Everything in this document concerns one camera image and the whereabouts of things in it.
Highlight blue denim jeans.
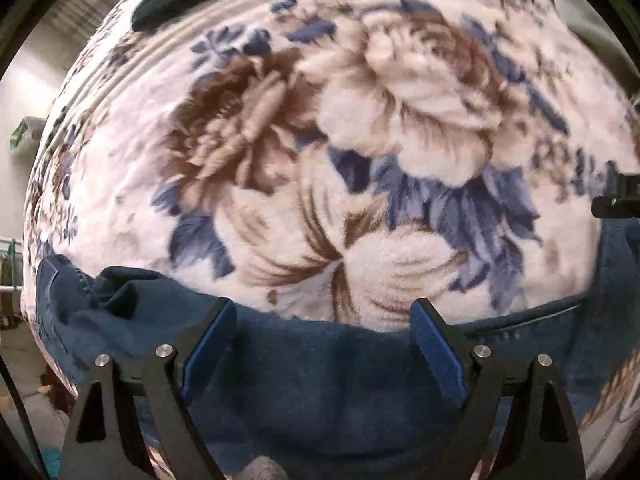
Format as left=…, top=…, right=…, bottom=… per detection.
left=35, top=220, right=639, bottom=479

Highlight floral fleece blanket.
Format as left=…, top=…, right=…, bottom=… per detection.
left=22, top=0, right=640, bottom=480

